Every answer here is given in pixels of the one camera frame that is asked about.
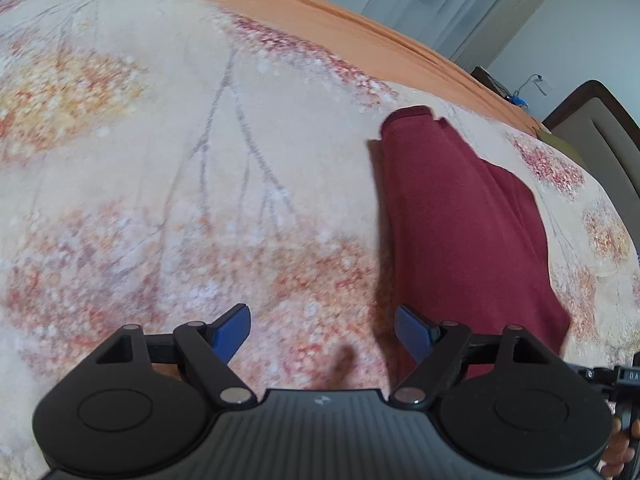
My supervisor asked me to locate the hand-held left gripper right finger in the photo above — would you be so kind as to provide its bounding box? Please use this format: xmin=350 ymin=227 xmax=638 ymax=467
xmin=388 ymin=305 xmax=551 ymax=407

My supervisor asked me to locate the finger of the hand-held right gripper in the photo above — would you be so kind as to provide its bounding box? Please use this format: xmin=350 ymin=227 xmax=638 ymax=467
xmin=567 ymin=364 xmax=620 ymax=386

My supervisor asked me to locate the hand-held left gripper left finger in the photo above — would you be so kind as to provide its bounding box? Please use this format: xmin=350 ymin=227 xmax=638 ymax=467
xmin=95 ymin=303 xmax=258 ymax=406

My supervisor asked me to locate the maroon garment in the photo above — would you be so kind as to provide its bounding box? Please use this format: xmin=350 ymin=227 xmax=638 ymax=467
xmin=369 ymin=105 xmax=572 ymax=391

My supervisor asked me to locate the person's right hand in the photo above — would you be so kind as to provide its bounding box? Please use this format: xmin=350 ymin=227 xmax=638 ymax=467
xmin=602 ymin=412 xmax=640 ymax=480

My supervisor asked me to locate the floral fleece blanket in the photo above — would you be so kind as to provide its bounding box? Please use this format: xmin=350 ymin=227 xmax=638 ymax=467
xmin=0 ymin=0 xmax=640 ymax=480

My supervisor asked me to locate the olive pillow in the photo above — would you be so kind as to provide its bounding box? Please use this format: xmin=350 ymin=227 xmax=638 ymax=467
xmin=532 ymin=127 xmax=586 ymax=166

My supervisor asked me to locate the brown bed headboard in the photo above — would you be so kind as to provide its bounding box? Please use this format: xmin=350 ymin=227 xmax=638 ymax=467
xmin=542 ymin=79 xmax=640 ymax=256

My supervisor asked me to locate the dark nightstand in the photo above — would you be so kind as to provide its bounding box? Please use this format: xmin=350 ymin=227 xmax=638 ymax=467
xmin=471 ymin=65 xmax=516 ymax=101

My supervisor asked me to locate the orange bed sheet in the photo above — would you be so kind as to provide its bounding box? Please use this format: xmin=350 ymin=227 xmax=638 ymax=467
xmin=125 ymin=0 xmax=551 ymax=136

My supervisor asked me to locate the beige curtain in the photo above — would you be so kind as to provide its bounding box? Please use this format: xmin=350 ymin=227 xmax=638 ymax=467
xmin=450 ymin=0 xmax=566 ymax=73

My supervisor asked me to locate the wall outlet with cable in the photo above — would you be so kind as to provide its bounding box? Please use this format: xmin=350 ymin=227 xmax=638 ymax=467
xmin=515 ymin=74 xmax=555 ymax=101

